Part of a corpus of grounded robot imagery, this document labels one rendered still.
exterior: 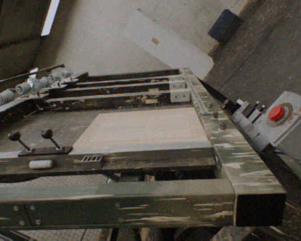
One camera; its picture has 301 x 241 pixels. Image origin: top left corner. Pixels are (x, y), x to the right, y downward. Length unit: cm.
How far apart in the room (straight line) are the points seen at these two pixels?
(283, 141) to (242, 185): 15
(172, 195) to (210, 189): 10
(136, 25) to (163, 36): 60
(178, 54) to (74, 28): 335
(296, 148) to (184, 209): 29
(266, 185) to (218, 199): 13
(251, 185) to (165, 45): 451
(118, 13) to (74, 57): 192
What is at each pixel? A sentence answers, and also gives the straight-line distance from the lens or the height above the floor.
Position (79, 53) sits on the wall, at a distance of 713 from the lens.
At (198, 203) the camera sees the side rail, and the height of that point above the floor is 96.
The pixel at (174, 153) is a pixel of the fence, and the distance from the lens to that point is 79.
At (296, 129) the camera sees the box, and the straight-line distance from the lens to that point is 54.
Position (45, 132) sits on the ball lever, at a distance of 81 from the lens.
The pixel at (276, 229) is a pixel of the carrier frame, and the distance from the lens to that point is 70.
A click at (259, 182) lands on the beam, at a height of 86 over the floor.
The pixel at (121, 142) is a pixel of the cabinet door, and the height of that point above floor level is 117.
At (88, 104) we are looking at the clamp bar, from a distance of 155.
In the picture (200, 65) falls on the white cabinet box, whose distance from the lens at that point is 505.
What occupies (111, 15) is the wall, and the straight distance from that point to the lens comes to 659.
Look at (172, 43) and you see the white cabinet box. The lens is 495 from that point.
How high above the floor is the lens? 125
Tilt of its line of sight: 9 degrees down
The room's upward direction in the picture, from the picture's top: 58 degrees counter-clockwise
